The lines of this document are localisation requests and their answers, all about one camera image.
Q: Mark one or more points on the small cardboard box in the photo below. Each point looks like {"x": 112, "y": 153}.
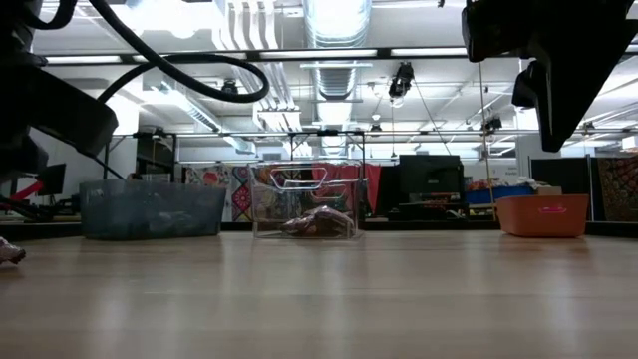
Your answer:
{"x": 548, "y": 190}

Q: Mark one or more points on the blue storage bin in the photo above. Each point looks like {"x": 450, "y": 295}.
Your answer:
{"x": 498, "y": 194}

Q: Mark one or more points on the red cloth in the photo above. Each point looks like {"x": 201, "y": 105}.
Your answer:
{"x": 371, "y": 179}

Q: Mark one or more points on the small black monitor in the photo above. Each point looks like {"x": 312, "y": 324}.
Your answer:
{"x": 57, "y": 182}

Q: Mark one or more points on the black panel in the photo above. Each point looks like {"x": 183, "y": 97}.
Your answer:
{"x": 563, "y": 174}

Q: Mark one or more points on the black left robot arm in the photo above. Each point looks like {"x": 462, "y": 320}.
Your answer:
{"x": 20, "y": 50}

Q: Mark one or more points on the silver ventilation duct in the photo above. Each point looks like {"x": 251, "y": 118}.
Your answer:
{"x": 336, "y": 30}

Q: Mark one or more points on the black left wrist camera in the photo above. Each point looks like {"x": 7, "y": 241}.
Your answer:
{"x": 75, "y": 114}

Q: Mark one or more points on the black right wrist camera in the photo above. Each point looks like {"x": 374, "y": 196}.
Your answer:
{"x": 493, "y": 35}

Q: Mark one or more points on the clear plastic bin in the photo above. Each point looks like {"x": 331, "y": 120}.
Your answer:
{"x": 259, "y": 199}

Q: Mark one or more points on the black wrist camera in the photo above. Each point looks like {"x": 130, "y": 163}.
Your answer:
{"x": 493, "y": 35}
{"x": 75, "y": 114}

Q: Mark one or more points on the grey translucent plastic bin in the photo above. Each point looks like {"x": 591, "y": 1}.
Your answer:
{"x": 149, "y": 209}

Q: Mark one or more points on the white LED light strip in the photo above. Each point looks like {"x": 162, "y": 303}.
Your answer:
{"x": 428, "y": 51}
{"x": 319, "y": 53}
{"x": 85, "y": 59}

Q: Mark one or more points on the black ceiling spot lamp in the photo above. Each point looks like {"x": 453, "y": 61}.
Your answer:
{"x": 401, "y": 80}
{"x": 493, "y": 122}
{"x": 589, "y": 124}
{"x": 229, "y": 87}

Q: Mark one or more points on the red bar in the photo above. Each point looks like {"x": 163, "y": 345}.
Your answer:
{"x": 30, "y": 189}

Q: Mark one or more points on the dark patterned cloth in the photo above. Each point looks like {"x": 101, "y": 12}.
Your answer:
{"x": 623, "y": 189}

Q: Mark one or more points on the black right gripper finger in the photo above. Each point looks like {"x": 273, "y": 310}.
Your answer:
{"x": 568, "y": 95}
{"x": 528, "y": 90}

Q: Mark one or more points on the large black monitor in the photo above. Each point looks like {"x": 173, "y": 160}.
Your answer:
{"x": 428, "y": 174}

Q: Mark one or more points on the orange plastic bin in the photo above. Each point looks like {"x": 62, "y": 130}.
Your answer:
{"x": 543, "y": 217}

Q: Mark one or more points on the colourful patterned cloth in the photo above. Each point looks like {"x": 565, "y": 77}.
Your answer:
{"x": 241, "y": 199}

